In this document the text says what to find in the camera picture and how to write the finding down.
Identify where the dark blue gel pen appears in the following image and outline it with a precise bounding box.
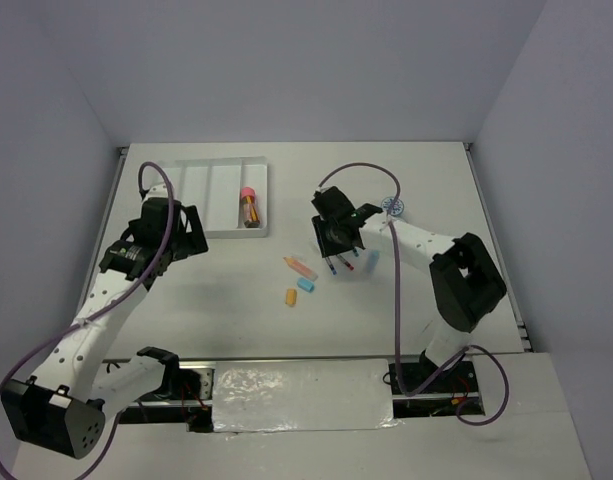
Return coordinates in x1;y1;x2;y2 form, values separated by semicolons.
324;257;337;276

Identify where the pink capped crayon tube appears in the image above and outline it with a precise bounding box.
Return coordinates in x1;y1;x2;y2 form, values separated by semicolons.
240;187;261;228

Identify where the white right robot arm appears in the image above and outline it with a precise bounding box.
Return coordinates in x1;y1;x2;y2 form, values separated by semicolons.
311;186;507;391

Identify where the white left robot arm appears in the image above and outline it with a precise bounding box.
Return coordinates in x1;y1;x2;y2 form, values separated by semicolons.
1;185;208;459

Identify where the red gel pen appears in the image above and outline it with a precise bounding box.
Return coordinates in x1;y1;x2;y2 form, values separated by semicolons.
337;255;354;271

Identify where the light blue highlighter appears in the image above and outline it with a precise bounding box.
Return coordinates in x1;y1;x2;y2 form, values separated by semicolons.
365;250;380;274

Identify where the white compartment tray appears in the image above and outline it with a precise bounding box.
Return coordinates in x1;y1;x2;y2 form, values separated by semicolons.
160;156;269;239

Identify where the light blue highlighter cap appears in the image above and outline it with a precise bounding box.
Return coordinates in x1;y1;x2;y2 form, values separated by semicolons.
297;278;315;293

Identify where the orange highlighter cap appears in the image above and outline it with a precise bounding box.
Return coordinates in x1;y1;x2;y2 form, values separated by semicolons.
285;288;297;307

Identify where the silver foil sheet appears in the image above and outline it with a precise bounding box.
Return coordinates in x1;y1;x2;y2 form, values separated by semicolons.
212;359;396;433

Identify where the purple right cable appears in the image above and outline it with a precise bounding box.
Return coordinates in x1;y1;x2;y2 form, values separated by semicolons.
318;162;511;427

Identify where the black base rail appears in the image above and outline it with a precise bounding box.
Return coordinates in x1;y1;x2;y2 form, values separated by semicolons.
120;358;486;434

